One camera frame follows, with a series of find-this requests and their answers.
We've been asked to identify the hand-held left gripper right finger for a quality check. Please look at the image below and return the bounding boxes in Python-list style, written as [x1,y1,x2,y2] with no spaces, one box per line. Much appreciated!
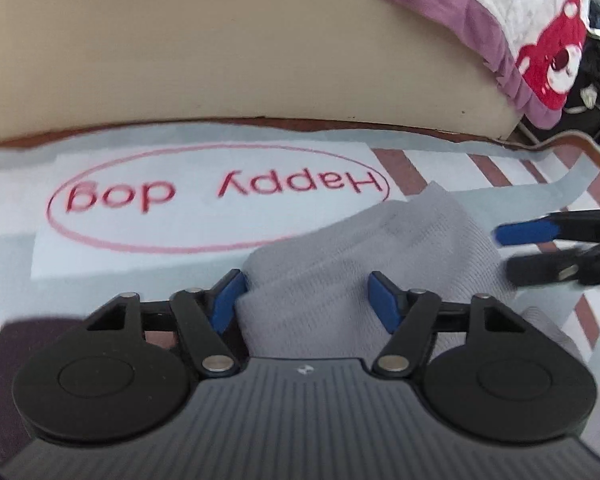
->
[369,271,527,376]

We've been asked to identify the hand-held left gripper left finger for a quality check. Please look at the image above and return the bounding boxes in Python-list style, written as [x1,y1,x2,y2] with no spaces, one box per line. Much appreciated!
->
[87,269,248,377]

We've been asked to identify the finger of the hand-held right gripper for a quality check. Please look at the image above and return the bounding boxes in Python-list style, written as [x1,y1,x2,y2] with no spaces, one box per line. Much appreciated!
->
[507,247,600,286]
[495,210,600,247]

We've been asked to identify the grey waffle knit garment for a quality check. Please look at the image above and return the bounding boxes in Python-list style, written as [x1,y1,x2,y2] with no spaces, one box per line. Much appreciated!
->
[235,182,521,361]

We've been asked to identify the dark clothes pile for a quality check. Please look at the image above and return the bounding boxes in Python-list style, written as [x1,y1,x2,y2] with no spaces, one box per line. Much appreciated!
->
[562,0,600,136]

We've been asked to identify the checked bed sheet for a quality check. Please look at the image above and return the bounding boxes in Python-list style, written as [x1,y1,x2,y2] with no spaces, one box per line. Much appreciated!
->
[0,122,600,411]

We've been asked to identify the white quilt with red bears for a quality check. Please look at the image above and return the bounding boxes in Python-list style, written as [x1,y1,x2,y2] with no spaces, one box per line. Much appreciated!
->
[320,0,593,131]

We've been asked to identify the beige mattress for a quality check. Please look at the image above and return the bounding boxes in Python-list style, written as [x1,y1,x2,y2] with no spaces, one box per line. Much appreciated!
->
[0,0,523,148]

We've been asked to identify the brown wooden bed frame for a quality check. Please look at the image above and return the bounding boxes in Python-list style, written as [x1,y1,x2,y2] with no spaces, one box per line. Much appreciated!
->
[505,132,600,181]

